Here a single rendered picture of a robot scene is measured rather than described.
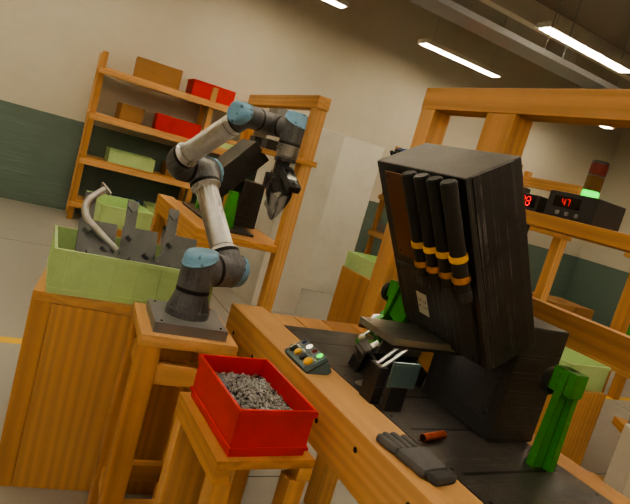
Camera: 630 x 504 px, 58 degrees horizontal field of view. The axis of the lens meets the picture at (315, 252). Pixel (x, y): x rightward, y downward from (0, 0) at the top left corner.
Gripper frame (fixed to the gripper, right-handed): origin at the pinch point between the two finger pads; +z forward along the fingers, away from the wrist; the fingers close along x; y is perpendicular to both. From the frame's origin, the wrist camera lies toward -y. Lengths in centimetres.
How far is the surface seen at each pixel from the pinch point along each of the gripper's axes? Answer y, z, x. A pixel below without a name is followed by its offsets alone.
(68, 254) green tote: 43, 35, 54
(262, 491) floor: 34, 129, -48
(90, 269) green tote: 43, 39, 46
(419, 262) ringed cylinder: -63, -4, -13
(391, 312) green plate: -39, 17, -29
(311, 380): -42, 39, -6
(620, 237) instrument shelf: -85, -23, -54
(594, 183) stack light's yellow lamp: -63, -37, -68
